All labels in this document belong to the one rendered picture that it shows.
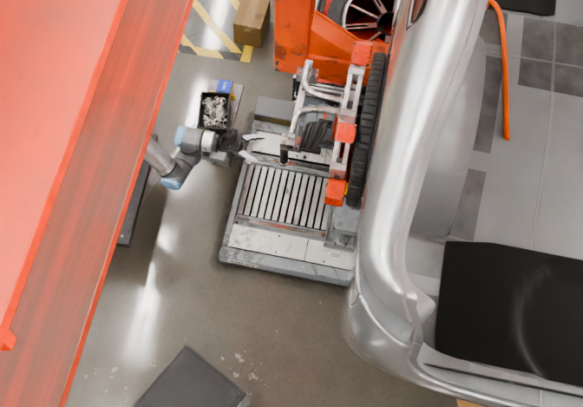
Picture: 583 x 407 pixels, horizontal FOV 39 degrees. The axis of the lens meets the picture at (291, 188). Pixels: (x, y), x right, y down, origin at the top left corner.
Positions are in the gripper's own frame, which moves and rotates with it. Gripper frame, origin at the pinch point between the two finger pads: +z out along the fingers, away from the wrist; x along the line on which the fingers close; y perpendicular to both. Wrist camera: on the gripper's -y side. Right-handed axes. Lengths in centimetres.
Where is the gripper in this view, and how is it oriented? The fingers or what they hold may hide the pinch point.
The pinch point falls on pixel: (260, 148)
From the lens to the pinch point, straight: 346.3
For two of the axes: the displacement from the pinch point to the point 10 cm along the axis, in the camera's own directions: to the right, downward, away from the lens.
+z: 9.8, 1.9, -0.6
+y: -0.2, 4.4, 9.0
